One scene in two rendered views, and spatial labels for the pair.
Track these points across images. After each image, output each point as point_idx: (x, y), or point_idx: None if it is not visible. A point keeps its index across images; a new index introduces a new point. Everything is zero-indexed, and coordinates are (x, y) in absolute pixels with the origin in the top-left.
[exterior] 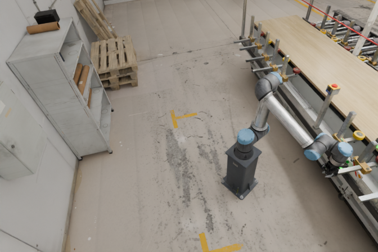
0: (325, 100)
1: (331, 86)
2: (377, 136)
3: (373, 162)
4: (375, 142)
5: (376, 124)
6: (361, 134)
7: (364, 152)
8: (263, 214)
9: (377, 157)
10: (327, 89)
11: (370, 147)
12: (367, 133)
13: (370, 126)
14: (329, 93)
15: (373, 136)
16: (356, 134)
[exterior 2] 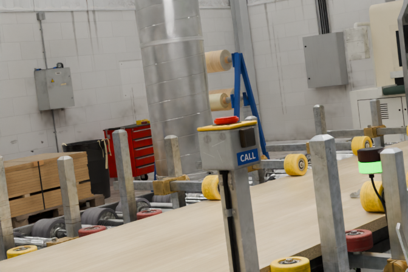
0: (243, 224)
1: (240, 122)
2: (261, 253)
3: (372, 255)
4: (389, 147)
5: (193, 265)
6: (283, 261)
7: (404, 206)
8: None
9: (363, 237)
10: (246, 141)
11: (402, 170)
12: (263, 261)
13: (220, 265)
14: (256, 155)
15: (268, 255)
16: (297, 263)
